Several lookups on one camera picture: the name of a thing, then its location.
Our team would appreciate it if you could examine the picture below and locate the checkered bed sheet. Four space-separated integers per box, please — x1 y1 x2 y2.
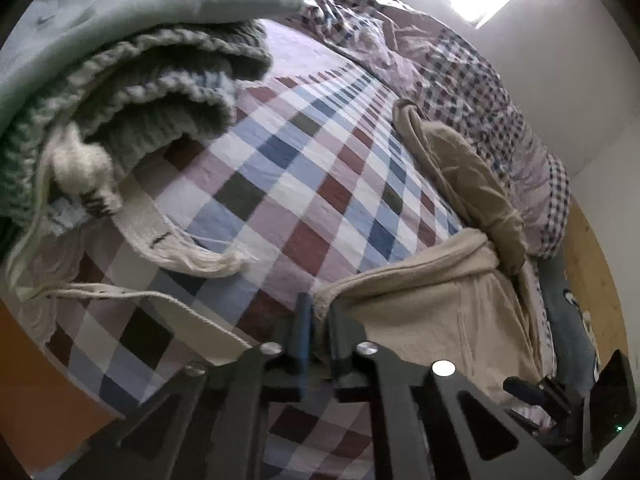
45 20 556 480

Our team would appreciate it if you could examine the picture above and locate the checkered duvet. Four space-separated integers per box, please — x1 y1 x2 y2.
275 0 572 261

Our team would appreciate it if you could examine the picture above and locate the grey knitted sweater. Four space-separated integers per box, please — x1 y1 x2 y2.
0 20 273 231

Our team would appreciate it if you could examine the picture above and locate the cream tasselled scarf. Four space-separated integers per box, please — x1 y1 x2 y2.
5 125 261 366

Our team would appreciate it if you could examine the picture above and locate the blue printed cloth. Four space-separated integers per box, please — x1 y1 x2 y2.
537 255 603 401

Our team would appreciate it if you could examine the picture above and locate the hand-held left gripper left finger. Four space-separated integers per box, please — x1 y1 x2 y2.
60 292 316 480

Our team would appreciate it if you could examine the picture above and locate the grey-green fleece garment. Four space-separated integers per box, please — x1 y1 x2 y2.
0 0 307 136

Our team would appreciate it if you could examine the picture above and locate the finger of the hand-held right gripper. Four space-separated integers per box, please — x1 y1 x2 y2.
502 375 571 411

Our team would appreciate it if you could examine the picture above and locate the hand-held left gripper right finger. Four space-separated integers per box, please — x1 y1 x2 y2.
326 304 577 480

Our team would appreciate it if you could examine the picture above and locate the beige long-sleeved shirt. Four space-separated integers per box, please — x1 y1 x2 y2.
315 100 556 396

